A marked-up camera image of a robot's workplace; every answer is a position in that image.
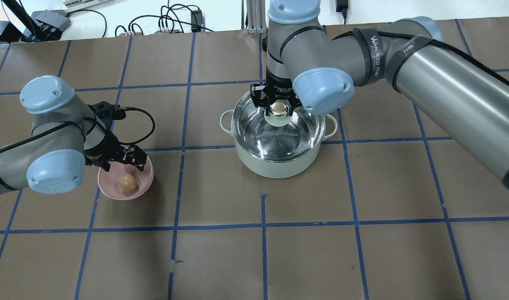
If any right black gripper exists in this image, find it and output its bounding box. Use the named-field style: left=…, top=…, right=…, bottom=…
left=250, top=72, right=302, bottom=116

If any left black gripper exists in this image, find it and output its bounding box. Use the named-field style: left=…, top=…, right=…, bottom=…
left=85, top=125, right=147, bottom=172

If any brown egg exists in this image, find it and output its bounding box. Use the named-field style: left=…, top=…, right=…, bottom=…
left=117, top=173, right=138, bottom=193

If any glass pot lid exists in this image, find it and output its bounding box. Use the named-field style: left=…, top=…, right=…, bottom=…
left=231, top=93, right=326, bottom=162

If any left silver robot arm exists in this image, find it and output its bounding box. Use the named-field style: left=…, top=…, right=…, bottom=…
left=0, top=75, right=148, bottom=195

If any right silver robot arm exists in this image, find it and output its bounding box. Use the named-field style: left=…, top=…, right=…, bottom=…
left=250, top=0, right=509, bottom=190

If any pink bowl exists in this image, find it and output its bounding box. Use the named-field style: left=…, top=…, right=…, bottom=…
left=97, top=156, right=154, bottom=200

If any black power adapter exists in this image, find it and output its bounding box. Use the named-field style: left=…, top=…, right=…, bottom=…
left=190, top=9, right=204, bottom=32

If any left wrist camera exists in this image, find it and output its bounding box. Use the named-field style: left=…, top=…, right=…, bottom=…
left=89, top=101, right=127, bottom=127

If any aluminium frame post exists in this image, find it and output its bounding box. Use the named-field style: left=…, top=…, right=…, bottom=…
left=242, top=0, right=267, bottom=34

